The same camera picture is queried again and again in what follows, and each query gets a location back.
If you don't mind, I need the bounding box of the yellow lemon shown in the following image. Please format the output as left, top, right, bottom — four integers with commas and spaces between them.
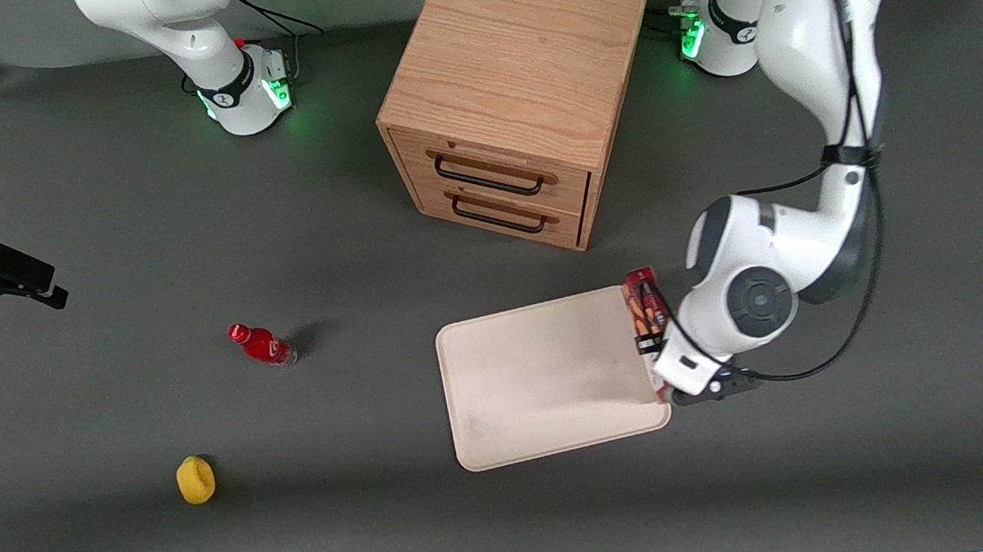
173, 453, 218, 507

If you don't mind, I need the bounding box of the wooden drawer cabinet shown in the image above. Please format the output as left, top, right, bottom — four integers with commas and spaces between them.
364, 0, 676, 271

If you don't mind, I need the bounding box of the wooden drawer front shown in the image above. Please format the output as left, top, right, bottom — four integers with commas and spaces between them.
412, 165, 591, 263
388, 110, 596, 232

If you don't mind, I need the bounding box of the black drawer handle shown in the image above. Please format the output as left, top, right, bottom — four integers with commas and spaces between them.
450, 184, 549, 242
432, 145, 547, 206

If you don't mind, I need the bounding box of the cream rectangular tray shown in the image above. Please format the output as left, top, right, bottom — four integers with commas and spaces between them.
431, 282, 677, 476

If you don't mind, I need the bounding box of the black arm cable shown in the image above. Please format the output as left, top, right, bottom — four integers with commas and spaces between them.
699, 0, 909, 387

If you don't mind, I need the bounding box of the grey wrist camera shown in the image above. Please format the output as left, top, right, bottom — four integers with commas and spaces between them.
669, 363, 764, 409

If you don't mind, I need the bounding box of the small red bottle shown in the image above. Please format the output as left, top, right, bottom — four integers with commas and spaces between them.
227, 318, 300, 372

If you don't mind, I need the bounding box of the red cookie box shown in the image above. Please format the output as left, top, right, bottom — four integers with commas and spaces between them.
620, 264, 681, 407

